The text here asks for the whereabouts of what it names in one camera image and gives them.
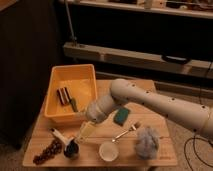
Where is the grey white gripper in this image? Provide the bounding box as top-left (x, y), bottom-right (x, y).
top-left (75, 102), bottom-right (107, 143)

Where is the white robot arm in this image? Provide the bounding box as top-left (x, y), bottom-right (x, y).
top-left (83, 79), bottom-right (213, 141)

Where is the green sponge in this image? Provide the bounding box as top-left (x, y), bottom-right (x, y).
top-left (113, 107), bottom-right (130, 126)

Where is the dark grape bunch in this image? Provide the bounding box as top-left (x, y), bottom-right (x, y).
top-left (33, 139), bottom-right (62, 165)

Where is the brown striped block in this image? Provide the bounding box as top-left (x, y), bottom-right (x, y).
top-left (57, 88), bottom-right (69, 106)

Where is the wooden table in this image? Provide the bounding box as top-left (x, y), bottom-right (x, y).
top-left (23, 98), bottom-right (177, 169)

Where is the yellow plastic bin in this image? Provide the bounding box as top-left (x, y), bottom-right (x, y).
top-left (44, 64), bottom-right (97, 123)

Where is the grey crumpled cloth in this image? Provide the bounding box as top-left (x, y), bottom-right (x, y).
top-left (135, 126), bottom-right (159, 160)

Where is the grey shelf beam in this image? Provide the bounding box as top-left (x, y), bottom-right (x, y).
top-left (63, 42), bottom-right (210, 77)

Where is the metal pole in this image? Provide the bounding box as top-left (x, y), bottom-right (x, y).
top-left (64, 0), bottom-right (77, 46)

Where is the green handled tool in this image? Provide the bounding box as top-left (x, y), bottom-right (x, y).
top-left (70, 98), bottom-right (78, 112)

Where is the black cable on floor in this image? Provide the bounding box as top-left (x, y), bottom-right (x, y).
top-left (183, 61), bottom-right (213, 171)

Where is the black handle on beam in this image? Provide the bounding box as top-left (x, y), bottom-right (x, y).
top-left (161, 55), bottom-right (191, 65)

